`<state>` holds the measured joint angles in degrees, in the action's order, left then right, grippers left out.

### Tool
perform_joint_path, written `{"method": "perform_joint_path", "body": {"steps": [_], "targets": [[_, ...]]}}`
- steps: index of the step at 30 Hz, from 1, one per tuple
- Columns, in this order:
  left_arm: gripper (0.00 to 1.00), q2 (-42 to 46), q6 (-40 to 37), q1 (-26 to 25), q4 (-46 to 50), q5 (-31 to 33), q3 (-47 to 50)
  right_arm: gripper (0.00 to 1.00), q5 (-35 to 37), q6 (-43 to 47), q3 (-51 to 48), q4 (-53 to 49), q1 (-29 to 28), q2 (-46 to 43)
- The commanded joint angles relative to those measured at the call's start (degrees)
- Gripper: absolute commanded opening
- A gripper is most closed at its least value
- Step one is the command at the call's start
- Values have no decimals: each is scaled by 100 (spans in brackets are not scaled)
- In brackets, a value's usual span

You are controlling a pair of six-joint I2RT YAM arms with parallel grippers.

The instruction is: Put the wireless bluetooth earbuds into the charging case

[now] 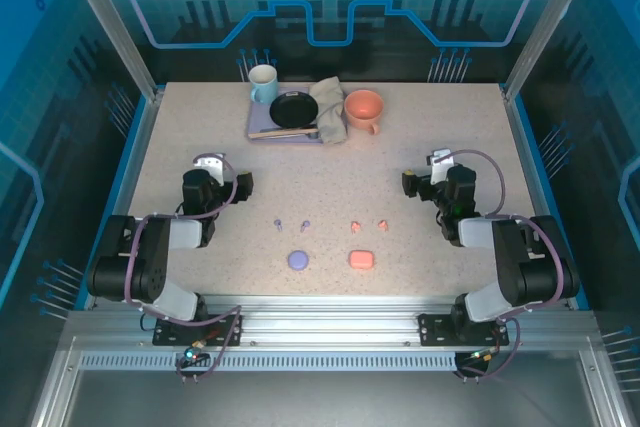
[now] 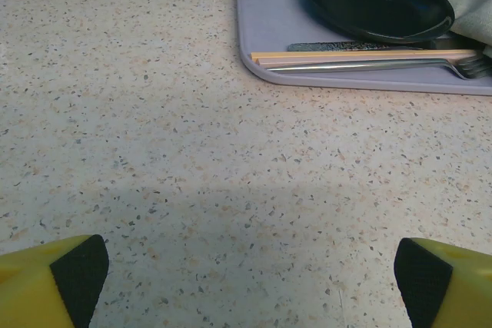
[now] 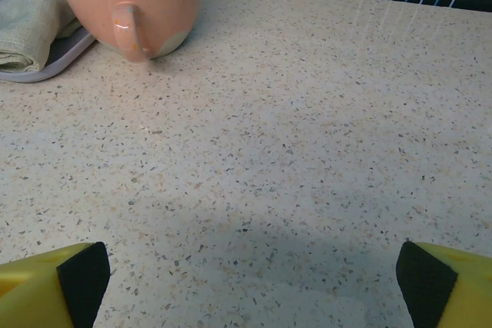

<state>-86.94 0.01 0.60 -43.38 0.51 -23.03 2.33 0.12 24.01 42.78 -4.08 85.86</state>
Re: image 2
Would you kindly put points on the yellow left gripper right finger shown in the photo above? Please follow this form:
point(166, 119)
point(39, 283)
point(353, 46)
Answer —
point(461, 289)

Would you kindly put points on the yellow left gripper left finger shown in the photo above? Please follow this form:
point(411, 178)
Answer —
point(27, 289)

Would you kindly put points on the silver metal fork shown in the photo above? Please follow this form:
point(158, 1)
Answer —
point(346, 66)

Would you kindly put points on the black round plate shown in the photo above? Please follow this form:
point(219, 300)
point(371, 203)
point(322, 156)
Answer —
point(376, 5)

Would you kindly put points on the lavender plastic tray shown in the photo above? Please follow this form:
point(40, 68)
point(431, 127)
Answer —
point(269, 17)

